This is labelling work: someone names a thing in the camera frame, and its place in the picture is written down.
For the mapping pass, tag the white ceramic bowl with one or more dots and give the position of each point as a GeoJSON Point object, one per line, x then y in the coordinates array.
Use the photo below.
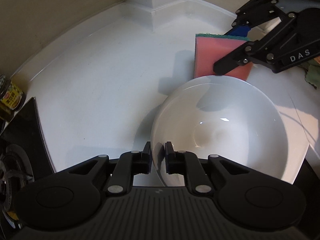
{"type": "Point", "coordinates": [220, 115]}

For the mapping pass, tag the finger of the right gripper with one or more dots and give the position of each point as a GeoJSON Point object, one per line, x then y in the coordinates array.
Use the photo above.
{"type": "Point", "coordinates": [232, 58]}
{"type": "Point", "coordinates": [240, 27]}

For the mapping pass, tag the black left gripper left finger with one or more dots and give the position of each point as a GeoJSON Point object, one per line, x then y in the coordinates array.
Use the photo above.
{"type": "Point", "coordinates": [128, 165]}

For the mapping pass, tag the green dish cloth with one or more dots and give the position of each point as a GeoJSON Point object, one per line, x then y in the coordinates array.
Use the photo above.
{"type": "Point", "coordinates": [312, 72]}

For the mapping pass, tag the pink green sponge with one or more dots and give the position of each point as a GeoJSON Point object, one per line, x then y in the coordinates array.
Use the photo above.
{"type": "Point", "coordinates": [209, 48]}

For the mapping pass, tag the black gas stove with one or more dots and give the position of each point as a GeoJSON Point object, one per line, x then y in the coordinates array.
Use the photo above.
{"type": "Point", "coordinates": [24, 160]}

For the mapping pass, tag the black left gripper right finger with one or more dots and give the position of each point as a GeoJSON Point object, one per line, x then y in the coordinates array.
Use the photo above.
{"type": "Point", "coordinates": [188, 165]}

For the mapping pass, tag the yellow label sauce jar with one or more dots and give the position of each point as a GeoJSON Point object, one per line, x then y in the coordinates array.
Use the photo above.
{"type": "Point", "coordinates": [12, 98]}

